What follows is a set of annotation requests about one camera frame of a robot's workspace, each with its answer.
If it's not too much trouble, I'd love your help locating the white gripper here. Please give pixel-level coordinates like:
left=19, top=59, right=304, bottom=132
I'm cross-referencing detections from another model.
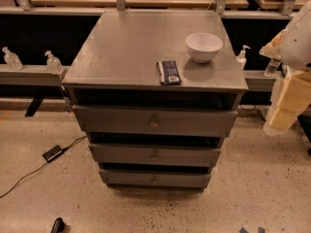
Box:
left=259, top=29, right=311, bottom=136

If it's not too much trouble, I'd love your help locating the black adapter cable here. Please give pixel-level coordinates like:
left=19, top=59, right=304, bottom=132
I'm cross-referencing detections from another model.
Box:
left=0, top=135, right=87, bottom=200

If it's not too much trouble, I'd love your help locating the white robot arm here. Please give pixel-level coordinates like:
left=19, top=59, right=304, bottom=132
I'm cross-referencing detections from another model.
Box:
left=259, top=2, right=311, bottom=136

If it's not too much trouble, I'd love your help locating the blue snack bar packet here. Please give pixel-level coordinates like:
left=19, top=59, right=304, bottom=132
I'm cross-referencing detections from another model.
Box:
left=157, top=60, right=182, bottom=85

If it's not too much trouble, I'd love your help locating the black power adapter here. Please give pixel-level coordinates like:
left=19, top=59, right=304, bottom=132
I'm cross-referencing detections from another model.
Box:
left=42, top=146, right=62, bottom=163

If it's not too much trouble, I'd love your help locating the clear pump bottle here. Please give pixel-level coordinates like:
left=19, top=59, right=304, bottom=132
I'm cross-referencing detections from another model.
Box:
left=236, top=45, right=250, bottom=69
left=45, top=50, right=64, bottom=75
left=2, top=47, right=23, bottom=70

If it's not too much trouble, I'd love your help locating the clear pump bottle right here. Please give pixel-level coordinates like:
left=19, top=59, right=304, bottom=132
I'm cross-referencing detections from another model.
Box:
left=236, top=45, right=250, bottom=69

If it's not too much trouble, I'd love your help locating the black object on floor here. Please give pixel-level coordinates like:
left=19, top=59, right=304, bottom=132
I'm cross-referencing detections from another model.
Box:
left=51, top=217, right=65, bottom=233

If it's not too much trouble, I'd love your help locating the grey top drawer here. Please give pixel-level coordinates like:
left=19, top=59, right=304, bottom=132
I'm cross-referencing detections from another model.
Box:
left=73, top=105, right=237, bottom=137

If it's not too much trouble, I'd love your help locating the grey drawer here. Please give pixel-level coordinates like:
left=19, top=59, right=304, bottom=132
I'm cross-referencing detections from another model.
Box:
left=89, top=144, right=221, bottom=167
left=99, top=169, right=211, bottom=188
left=73, top=105, right=237, bottom=137

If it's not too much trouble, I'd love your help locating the white ceramic bowl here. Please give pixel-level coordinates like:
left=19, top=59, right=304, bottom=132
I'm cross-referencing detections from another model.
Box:
left=186, top=33, right=223, bottom=63

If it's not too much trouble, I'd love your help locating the grey drawer cabinet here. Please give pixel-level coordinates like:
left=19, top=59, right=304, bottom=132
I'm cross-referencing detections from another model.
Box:
left=62, top=11, right=248, bottom=176

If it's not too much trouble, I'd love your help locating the clear water bottle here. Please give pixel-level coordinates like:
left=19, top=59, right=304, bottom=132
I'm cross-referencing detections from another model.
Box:
left=263, top=58, right=281, bottom=77

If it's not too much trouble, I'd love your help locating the clear pump bottle far left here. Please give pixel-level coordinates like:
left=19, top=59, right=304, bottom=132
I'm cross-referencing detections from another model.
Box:
left=2, top=47, right=23, bottom=70

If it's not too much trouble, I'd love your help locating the grey bottom drawer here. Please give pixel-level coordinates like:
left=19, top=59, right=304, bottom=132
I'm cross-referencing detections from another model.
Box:
left=99, top=169, right=211, bottom=188

